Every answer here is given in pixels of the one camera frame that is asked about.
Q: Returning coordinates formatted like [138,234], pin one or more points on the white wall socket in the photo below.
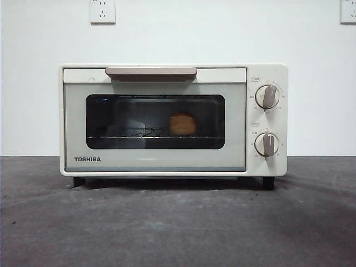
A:
[102,12]
[348,12]

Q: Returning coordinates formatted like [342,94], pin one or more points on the beige oven control knob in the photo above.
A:
[267,144]
[267,96]

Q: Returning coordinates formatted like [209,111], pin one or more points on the cream white toaster oven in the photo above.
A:
[281,75]

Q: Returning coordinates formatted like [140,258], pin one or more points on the black oven foot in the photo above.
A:
[79,182]
[268,183]

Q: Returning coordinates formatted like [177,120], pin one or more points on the golden brown bread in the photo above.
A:
[183,124]

